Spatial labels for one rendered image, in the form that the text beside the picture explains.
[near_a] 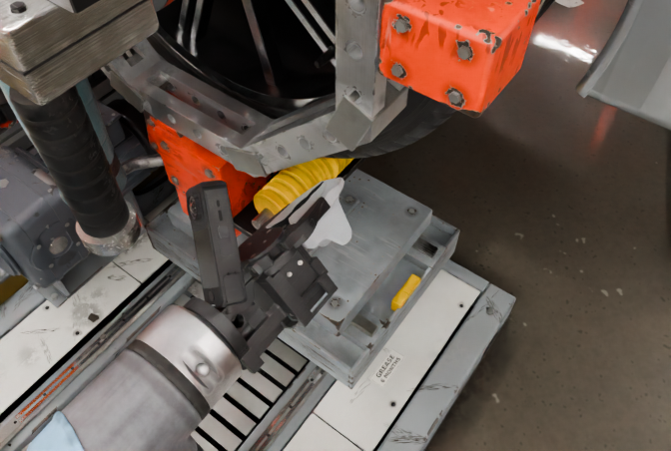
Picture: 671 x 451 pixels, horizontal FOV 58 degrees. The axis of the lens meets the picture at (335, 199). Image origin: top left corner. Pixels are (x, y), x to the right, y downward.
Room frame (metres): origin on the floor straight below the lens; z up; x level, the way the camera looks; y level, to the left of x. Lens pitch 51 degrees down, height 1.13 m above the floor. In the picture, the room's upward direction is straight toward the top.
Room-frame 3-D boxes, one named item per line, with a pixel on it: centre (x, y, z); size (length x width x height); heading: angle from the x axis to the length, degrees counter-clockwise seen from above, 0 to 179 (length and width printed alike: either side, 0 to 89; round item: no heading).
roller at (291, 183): (0.57, 0.01, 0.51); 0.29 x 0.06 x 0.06; 143
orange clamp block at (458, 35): (0.38, -0.09, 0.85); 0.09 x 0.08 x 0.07; 53
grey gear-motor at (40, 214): (0.72, 0.44, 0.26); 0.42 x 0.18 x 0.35; 143
